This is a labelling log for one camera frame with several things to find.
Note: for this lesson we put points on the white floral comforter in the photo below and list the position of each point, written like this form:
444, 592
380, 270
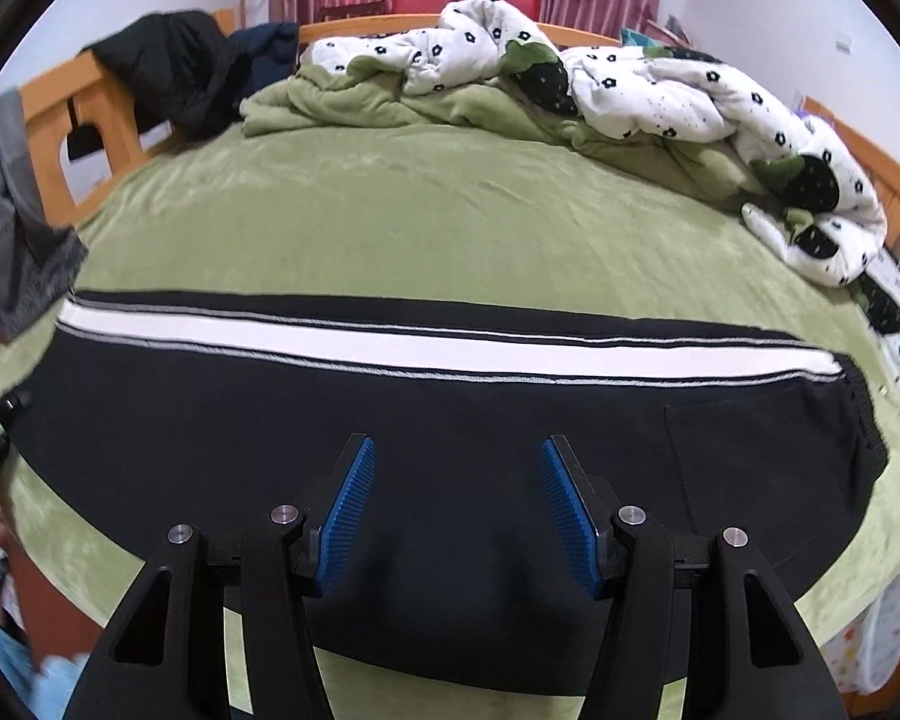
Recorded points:
645, 82

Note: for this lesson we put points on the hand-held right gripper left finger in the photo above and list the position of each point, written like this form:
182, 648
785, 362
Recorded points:
345, 517

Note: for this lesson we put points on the crumpled green fleece blanket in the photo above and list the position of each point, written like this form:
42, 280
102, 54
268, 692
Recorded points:
330, 101

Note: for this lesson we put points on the wooden bed frame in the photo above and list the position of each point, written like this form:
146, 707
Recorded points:
45, 112

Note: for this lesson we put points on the grey jeans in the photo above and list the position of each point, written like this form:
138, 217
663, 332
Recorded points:
11, 225

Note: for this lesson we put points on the black jacket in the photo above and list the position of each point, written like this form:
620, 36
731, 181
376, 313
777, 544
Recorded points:
172, 67

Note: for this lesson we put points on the light blue cloth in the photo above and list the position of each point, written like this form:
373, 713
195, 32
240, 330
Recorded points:
15, 667

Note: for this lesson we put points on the black pants with white stripe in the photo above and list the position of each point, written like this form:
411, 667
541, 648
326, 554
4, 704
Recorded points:
420, 427

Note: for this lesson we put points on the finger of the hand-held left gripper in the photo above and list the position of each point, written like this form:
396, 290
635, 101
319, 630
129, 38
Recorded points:
4, 405

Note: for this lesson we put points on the dark wooden chair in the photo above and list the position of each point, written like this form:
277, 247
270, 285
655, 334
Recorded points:
352, 10

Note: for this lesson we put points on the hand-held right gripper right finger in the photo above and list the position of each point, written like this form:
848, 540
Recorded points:
570, 517

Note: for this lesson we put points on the navy blue garment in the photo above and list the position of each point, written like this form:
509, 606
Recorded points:
270, 52

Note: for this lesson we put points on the white wall switch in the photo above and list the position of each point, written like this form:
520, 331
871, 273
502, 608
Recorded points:
843, 45

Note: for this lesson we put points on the leaning picture frames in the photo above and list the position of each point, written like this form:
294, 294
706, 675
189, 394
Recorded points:
671, 28

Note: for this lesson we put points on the star-printed plastic basin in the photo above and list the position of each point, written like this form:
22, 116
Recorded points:
870, 637

